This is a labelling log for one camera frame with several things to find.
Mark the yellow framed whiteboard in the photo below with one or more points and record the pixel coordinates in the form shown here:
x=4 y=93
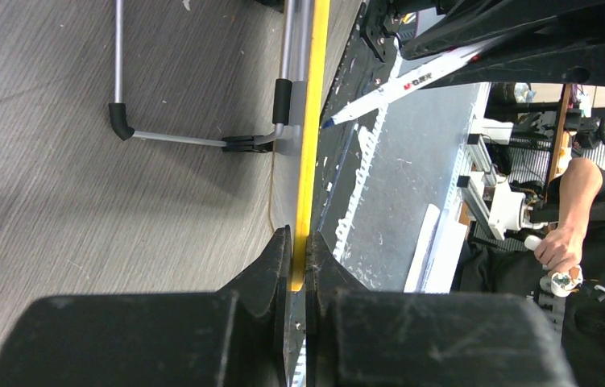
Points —
x=294 y=156

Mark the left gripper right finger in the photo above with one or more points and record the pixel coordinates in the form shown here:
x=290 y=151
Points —
x=359 y=337

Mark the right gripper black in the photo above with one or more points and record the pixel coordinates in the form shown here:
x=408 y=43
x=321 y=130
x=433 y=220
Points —
x=541 y=41

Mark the operator bare forearm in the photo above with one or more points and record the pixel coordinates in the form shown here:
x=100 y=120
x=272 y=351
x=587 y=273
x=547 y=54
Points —
x=579 y=186

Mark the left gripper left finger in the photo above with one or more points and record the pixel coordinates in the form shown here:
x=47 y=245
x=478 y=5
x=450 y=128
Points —
x=230 y=337

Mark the white printed paper sheet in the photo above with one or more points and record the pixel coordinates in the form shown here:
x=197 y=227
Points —
x=437 y=252

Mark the grey wire whiteboard stand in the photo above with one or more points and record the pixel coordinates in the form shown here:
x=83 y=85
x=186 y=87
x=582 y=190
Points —
x=217 y=74

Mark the white marker pen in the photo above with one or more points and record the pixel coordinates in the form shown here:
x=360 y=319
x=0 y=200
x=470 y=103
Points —
x=417 y=78

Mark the operator bare hand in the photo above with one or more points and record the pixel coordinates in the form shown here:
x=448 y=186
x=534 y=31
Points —
x=561 y=250

